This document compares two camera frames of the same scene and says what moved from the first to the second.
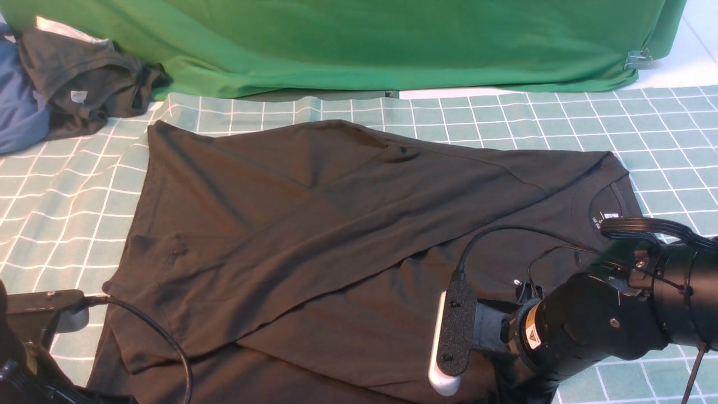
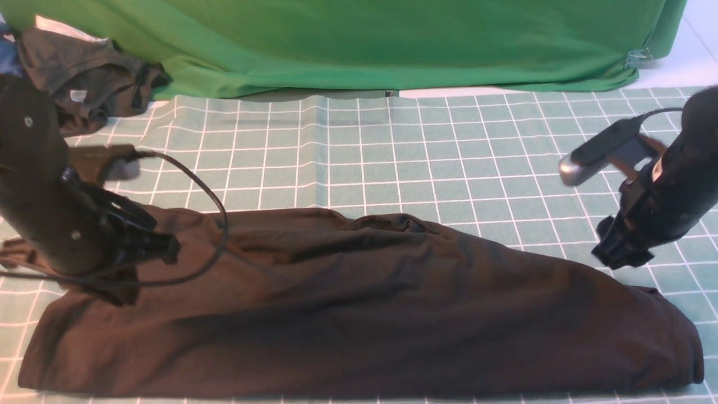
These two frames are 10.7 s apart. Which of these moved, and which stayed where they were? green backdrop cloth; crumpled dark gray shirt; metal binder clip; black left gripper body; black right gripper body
Moved: black left gripper body; black right gripper body
Stayed: metal binder clip; crumpled dark gray shirt; green backdrop cloth
